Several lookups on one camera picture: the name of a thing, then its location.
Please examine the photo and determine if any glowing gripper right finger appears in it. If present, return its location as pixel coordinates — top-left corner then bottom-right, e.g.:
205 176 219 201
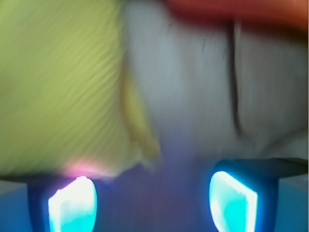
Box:
209 159 278 232

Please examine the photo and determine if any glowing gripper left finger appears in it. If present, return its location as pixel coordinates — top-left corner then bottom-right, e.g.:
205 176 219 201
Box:
28 176 98 232

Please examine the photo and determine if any yellow microfiber cloth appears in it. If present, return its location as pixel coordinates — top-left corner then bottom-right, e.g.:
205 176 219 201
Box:
0 0 161 177

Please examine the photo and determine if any brown paper bag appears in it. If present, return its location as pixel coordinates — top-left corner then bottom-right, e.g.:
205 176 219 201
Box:
123 0 309 232

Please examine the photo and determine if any orange plastic toy carrot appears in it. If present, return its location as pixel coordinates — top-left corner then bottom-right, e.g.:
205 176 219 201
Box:
165 0 309 30

